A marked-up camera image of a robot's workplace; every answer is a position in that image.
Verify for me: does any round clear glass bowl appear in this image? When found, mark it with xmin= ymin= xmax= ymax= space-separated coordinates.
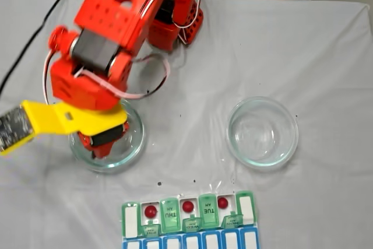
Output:
xmin=68 ymin=97 xmax=146 ymax=173
xmin=226 ymin=96 xmax=300 ymax=170

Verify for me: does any green blue weekly pill organizer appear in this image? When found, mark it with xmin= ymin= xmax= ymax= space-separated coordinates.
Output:
xmin=120 ymin=190 xmax=261 ymax=249

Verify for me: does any white tablecloth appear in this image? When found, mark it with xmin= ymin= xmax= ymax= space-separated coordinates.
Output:
xmin=0 ymin=0 xmax=368 ymax=249

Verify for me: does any white red servo wire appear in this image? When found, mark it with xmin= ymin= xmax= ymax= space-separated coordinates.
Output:
xmin=129 ymin=55 xmax=171 ymax=100
xmin=43 ymin=49 xmax=56 ymax=106

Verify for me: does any black camera cable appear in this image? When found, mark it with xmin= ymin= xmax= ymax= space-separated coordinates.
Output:
xmin=0 ymin=0 xmax=69 ymax=95

